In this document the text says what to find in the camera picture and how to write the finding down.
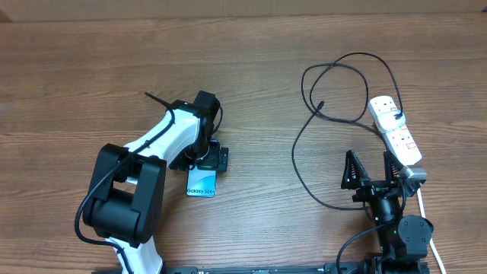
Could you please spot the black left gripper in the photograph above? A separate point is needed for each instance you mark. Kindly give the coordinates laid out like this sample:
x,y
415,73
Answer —
x,y
217,158

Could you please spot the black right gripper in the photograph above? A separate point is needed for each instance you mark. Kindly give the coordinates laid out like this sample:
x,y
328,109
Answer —
x,y
370,186

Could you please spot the blue Galaxy smartphone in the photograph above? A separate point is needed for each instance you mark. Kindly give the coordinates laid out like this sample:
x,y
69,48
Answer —
x,y
201,183

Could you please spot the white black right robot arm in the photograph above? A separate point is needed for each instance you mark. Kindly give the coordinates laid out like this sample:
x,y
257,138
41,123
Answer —
x,y
403,239

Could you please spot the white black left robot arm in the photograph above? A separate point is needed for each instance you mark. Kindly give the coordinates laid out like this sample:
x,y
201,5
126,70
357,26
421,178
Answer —
x,y
123,206

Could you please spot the white charger plug adapter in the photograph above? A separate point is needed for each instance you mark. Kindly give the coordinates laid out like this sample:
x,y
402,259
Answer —
x,y
389,121

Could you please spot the white power strip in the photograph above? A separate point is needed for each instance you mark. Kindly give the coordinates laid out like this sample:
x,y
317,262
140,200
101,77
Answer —
x,y
399,141

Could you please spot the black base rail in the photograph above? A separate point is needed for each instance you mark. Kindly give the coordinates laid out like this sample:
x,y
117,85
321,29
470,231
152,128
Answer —
x,y
327,268

